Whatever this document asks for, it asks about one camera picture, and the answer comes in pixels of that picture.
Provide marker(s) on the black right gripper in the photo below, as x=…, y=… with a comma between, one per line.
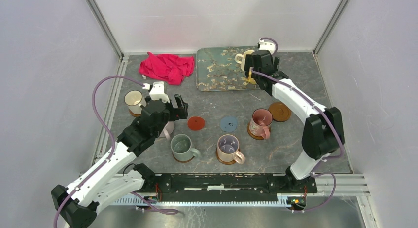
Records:
x=249, y=63

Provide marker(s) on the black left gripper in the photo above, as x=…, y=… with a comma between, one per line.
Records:
x=180, y=112

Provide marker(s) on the lilac ceramic mug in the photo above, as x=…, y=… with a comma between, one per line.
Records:
x=167, y=131

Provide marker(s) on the white mug black handle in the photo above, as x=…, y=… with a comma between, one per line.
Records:
x=135, y=101

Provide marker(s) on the grey-green ceramic mug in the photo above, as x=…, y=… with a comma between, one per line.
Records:
x=182, y=147

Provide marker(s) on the red round coaster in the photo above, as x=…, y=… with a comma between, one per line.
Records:
x=196, y=123

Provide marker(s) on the green floral serving tray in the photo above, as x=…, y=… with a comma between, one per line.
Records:
x=217, y=69

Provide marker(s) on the glossy wooden ridged coaster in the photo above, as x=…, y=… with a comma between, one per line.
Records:
x=186, y=161

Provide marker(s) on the pink floral patterned mug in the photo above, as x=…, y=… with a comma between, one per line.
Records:
x=260, y=123

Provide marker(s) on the blue round coaster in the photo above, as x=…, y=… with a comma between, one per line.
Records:
x=228, y=124

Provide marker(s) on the beige pink tall mug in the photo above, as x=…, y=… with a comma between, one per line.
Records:
x=228, y=148

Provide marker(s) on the yellow ceramic mug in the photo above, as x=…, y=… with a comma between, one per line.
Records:
x=250, y=79

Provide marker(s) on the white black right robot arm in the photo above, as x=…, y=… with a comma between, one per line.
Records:
x=323, y=131

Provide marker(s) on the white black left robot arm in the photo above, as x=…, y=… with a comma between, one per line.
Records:
x=79, y=202

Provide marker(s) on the brown wooden coaster far left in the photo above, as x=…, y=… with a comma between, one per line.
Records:
x=133, y=114

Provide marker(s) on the cream yellow mug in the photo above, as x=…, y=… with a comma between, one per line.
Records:
x=240, y=58

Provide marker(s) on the crumpled red cloth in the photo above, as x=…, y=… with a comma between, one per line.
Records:
x=170, y=68

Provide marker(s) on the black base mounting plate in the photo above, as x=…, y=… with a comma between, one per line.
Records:
x=225, y=187

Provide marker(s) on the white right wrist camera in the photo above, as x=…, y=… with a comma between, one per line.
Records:
x=268, y=44

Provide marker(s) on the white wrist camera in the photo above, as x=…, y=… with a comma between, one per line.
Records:
x=158, y=92
x=268, y=44

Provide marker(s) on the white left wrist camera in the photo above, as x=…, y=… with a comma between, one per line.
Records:
x=158, y=92

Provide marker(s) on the white toothed cable rail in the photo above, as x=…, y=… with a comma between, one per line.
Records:
x=132, y=200

